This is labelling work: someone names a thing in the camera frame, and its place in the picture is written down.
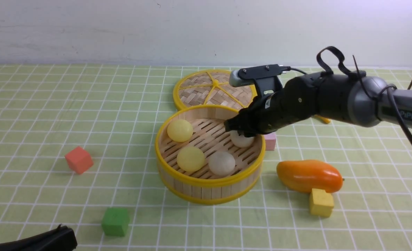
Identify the woven bamboo steamer lid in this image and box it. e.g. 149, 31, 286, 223
173, 69, 257, 110

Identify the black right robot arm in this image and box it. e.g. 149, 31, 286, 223
224, 73, 412, 137

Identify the pink foam cube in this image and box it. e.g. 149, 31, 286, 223
263, 132, 277, 151

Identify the yellow foam cube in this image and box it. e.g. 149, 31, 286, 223
309, 188, 335, 218

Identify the yellow toy banana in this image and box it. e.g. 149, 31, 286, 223
313, 115, 331, 124

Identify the green foam cube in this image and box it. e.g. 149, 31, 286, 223
101, 207, 130, 237

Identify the yellow bun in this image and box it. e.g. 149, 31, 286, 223
177, 146, 205, 173
166, 119, 194, 142

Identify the red foam cube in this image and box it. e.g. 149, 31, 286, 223
65, 146, 94, 175

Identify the green checkered tablecloth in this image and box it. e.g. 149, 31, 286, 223
0, 64, 412, 251

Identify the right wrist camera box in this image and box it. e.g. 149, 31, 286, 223
229, 64, 291, 97

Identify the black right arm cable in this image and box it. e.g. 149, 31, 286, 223
283, 46, 412, 171

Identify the white bun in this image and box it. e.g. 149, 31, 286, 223
208, 151, 236, 176
230, 130, 255, 148

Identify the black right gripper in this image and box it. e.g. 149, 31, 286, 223
224, 75, 319, 138

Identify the orange toy mango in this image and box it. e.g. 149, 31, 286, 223
276, 159, 344, 193

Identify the bamboo steamer tray yellow rim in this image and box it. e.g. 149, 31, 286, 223
155, 105, 266, 205

